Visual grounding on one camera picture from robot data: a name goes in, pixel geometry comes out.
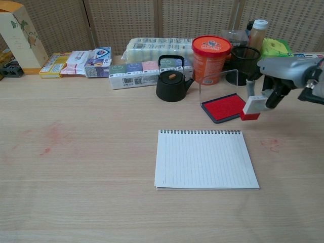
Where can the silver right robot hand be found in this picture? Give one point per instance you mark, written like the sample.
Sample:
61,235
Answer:
286,69

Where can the red and white stamp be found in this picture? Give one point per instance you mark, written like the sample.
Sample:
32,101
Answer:
253,105

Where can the white spiral lined notebook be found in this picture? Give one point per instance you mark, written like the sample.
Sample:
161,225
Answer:
202,162

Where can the green tissue box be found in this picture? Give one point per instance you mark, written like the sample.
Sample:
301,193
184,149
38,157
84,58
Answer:
274,48

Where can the brown bottle white cap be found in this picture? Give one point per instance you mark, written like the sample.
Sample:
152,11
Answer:
257,35

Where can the black mesh pen holder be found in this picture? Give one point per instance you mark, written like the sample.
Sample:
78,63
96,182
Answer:
240,65

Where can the clear plastic box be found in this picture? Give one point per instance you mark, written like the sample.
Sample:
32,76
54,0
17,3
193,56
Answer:
234,38

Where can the red ink pad clear lid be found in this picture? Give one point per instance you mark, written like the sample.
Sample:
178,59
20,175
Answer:
222,107

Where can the orange snack tub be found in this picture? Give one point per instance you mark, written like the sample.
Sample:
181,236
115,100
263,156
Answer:
210,60

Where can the black teapot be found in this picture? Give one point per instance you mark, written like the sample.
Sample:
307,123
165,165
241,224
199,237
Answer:
170,89

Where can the long clear-wrapped tissue pack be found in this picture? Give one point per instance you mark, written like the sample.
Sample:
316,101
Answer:
152,48

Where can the colourful pocket tissue multipack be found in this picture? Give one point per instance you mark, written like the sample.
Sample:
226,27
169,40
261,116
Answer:
131,74

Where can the wooden folding screen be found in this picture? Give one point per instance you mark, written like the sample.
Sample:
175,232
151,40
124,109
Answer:
126,20

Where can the blue and white box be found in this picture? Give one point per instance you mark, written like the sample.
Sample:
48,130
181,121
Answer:
102,52

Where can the small purple box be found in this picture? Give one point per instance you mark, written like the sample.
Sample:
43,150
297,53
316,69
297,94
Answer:
96,68

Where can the pink wet wipes pack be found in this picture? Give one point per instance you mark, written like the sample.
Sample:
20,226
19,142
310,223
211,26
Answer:
74,64

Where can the yellow cardboard box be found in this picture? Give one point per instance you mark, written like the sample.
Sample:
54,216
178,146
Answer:
51,67

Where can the tall cream gift box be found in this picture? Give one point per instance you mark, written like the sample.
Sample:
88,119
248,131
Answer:
20,43

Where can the gold foil packet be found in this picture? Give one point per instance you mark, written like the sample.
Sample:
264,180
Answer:
5,57

